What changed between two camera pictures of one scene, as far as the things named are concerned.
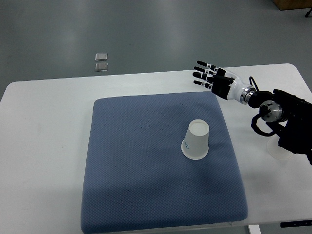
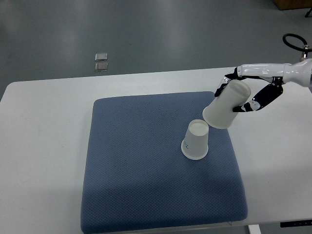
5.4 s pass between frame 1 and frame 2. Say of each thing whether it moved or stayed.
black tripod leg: stayed
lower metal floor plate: stayed
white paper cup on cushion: stayed
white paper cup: moved
